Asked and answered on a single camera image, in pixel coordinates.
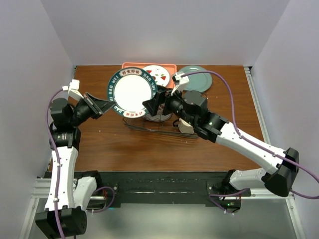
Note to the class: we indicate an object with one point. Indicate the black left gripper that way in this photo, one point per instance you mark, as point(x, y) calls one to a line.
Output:
point(97, 106)

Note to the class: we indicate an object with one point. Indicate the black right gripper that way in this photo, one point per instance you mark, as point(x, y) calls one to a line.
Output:
point(151, 104)

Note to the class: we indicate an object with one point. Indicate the white plate red characters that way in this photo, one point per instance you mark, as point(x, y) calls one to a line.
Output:
point(158, 117)

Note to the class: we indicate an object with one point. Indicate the black wire dish rack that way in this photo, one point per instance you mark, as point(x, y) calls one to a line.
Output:
point(164, 127)

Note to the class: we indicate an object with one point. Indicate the white plate dark patterned rim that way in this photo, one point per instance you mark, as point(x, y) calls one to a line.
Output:
point(129, 88)

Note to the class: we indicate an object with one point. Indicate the cream white mug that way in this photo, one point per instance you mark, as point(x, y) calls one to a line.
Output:
point(183, 126)

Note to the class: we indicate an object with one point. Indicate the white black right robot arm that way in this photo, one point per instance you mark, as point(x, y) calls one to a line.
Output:
point(277, 170)

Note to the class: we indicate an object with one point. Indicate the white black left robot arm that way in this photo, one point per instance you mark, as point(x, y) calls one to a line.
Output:
point(65, 211)

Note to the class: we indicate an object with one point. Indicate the white watermelon pattern plate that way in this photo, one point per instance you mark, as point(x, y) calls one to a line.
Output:
point(160, 75)

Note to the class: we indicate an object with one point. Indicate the salmon pink plastic tray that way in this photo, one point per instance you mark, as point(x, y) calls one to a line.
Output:
point(170, 67)

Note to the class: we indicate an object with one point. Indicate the grey green round plate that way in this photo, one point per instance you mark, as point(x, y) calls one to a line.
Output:
point(198, 82)

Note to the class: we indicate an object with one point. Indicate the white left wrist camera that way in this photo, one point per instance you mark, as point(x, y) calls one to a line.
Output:
point(73, 90)

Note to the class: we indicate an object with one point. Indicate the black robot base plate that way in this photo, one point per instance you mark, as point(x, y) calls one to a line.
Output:
point(201, 188)

